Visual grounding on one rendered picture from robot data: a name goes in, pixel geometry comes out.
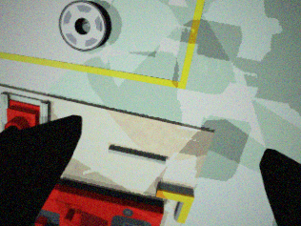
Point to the black wheel with grey hub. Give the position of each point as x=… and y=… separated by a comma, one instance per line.
x=71, y=21

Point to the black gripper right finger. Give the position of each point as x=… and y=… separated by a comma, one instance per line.
x=282, y=182

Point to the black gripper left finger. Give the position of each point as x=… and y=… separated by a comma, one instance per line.
x=31, y=162

